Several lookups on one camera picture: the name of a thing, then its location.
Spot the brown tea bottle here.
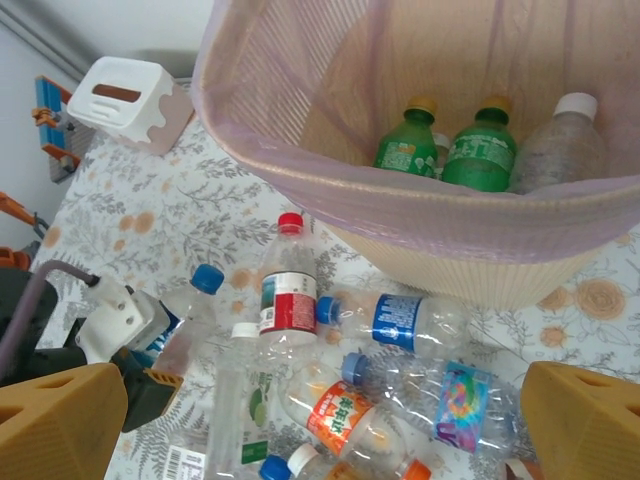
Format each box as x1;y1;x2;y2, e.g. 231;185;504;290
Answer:
502;457;544;480

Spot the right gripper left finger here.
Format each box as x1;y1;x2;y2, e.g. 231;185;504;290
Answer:
0;362;126;480

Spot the red cap clear bottle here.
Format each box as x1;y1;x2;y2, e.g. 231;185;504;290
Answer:
257;212;320;351

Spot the orange cap orange label bottle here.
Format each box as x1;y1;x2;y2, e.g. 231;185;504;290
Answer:
277;359;434;480

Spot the white tissue box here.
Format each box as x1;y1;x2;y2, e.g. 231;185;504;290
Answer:
66;55;196;157

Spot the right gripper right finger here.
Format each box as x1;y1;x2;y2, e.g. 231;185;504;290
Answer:
522;362;640;480

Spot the white cap red label bottle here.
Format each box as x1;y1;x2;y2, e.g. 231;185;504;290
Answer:
285;442;371;480

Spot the green soda bottle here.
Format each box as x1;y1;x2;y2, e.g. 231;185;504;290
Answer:
442;94;519;194
372;96;441;179

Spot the blue orange wall sticker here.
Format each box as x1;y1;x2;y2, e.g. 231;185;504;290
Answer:
32;74;84;185

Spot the small blue cap water bottle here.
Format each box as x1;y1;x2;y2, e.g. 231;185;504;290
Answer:
257;454;291;480

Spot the tall clear bottle lime label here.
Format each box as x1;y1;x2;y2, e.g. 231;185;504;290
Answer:
204;322;286;480

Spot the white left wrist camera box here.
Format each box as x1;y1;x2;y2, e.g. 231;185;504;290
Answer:
74;272;169;364

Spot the clear bottle colourful label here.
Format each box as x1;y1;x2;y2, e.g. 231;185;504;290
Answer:
341;352;526;454

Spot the clear bottle white cap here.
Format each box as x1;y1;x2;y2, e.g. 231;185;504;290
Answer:
507;92;609;196

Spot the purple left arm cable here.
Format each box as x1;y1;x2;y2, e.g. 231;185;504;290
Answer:
0;258;101;381

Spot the floral table mat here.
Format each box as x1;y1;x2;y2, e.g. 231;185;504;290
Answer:
29;77;640;480

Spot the beige bin pink bag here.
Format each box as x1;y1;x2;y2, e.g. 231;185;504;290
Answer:
191;0;640;311

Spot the blue cap light-blue label bottle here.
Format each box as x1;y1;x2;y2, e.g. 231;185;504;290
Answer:
132;263;226;386

